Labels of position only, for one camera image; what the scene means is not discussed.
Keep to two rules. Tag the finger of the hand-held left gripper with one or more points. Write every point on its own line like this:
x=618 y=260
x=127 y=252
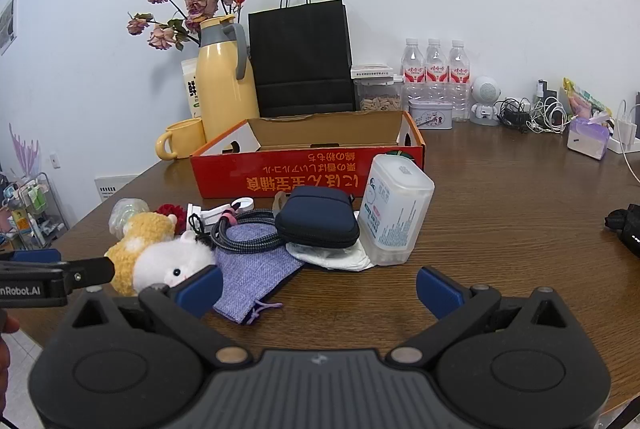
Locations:
x=92 y=270
x=37 y=255

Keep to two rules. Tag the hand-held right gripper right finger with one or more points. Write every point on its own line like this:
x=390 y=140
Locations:
x=440 y=291

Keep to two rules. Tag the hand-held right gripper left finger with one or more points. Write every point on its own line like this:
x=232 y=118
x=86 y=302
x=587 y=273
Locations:
x=200 y=289

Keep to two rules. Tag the white hamster plush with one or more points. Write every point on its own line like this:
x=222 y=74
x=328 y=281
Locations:
x=170 y=259

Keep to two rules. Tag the purple fabric pouch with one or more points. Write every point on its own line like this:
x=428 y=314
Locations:
x=250 y=269

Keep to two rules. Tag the clear plastic wrap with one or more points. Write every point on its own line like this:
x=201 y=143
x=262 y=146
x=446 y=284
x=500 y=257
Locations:
x=125 y=214

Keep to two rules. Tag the yellow hamster plush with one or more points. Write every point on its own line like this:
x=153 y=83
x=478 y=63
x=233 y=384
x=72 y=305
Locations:
x=145 y=229

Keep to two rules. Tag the red artificial rose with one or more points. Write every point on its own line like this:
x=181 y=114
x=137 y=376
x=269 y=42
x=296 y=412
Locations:
x=170 y=211

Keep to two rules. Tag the red cardboard box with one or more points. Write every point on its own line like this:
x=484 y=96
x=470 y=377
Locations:
x=240 y=176

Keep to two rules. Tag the navy zip pouch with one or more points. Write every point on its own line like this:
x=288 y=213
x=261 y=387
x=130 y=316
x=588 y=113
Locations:
x=315 y=219

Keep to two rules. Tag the person's left hand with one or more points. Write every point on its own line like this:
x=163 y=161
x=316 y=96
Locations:
x=4 y=359

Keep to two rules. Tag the metal storage cart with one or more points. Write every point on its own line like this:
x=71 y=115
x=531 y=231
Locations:
x=30 y=214

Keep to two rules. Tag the white clip device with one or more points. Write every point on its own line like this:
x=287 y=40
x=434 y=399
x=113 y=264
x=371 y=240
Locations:
x=210 y=214

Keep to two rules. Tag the white plastic jar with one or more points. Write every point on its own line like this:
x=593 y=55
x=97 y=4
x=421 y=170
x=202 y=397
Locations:
x=395 y=209

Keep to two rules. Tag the purple decorative branches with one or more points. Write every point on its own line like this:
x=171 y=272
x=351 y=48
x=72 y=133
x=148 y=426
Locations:
x=25 y=154

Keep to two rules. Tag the white face mask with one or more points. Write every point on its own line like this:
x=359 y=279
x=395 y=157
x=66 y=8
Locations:
x=330 y=259

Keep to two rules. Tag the yellow mug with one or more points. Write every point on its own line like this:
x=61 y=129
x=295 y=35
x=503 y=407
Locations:
x=185 y=139

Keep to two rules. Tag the lilac tin box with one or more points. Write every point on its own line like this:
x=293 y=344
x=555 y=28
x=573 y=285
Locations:
x=430 y=116

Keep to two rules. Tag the yellow thermos jug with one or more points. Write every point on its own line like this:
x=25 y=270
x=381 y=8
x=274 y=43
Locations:
x=225 y=94

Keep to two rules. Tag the clear food canister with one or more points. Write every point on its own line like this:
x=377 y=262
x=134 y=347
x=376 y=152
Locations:
x=377 y=101

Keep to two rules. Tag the white drink carton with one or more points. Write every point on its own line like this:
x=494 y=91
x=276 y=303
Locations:
x=190 y=89

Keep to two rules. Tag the white robot figure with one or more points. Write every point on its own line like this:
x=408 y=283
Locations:
x=485 y=91

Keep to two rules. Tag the purple tissue pack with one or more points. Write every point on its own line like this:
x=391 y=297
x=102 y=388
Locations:
x=585 y=139

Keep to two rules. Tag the clear water bottle red label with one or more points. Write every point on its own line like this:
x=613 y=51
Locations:
x=413 y=69
x=460 y=74
x=436 y=69

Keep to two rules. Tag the dark plug adapter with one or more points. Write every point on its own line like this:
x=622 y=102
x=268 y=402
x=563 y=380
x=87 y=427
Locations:
x=547 y=91

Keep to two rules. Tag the small white flat box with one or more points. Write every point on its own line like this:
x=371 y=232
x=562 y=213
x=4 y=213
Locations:
x=372 y=70

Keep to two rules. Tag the green yellow snack packet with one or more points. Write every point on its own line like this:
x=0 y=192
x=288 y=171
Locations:
x=585 y=101

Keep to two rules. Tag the white charger block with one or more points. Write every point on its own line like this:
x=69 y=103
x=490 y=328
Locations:
x=625 y=131

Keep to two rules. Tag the black paper bag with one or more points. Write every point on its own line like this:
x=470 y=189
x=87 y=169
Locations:
x=300 y=59

